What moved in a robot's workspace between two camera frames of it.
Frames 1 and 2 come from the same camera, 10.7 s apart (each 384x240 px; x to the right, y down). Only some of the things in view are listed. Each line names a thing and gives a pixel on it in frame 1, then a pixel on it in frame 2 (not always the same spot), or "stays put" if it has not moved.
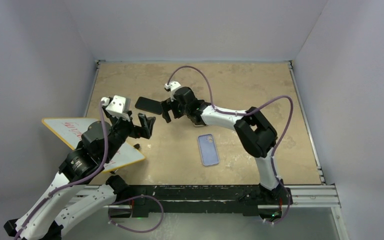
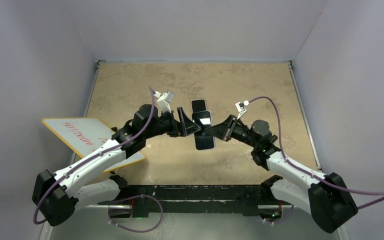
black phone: [149, 105] -> [202, 118]
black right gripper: [167, 105] -> [222, 131]
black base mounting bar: [139, 201] stays put
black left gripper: [137, 131] -> [186, 126]
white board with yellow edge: [71, 130] stays put
